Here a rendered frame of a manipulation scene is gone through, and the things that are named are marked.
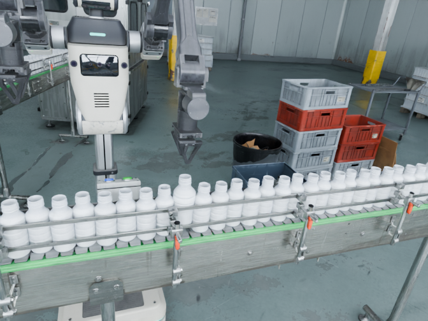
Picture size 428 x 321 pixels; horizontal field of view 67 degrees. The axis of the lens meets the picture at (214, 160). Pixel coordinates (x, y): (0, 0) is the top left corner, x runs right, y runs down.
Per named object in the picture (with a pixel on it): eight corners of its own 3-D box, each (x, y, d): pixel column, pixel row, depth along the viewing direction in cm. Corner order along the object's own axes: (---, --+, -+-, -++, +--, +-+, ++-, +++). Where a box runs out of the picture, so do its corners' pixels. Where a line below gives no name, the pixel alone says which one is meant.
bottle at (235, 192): (219, 219, 113) (224, 178, 107) (234, 216, 116) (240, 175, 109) (227, 228, 109) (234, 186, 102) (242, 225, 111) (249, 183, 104)
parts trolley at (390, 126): (357, 144, 506) (376, 80, 465) (335, 132, 552) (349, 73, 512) (407, 141, 540) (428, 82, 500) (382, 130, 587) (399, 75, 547)
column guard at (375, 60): (367, 89, 972) (378, 51, 927) (358, 86, 1006) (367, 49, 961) (377, 89, 985) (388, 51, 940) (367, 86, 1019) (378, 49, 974)
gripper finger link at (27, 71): (2, 102, 86) (-5, 66, 82) (7, 95, 92) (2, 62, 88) (31, 102, 88) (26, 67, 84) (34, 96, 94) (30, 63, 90)
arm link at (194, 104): (205, 65, 88) (174, 63, 86) (220, 72, 79) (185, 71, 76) (202, 107, 93) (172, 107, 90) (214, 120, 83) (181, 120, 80)
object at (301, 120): (299, 132, 319) (304, 110, 310) (274, 119, 352) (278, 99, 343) (344, 128, 345) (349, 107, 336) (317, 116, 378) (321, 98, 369)
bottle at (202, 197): (187, 230, 106) (192, 186, 99) (193, 221, 111) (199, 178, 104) (204, 235, 104) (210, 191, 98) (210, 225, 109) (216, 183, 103)
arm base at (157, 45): (141, 23, 138) (143, 50, 137) (143, 13, 131) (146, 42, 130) (162, 25, 141) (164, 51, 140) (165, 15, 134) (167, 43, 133)
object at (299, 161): (290, 172, 337) (294, 153, 328) (268, 156, 370) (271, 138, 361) (333, 165, 363) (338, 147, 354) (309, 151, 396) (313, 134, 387)
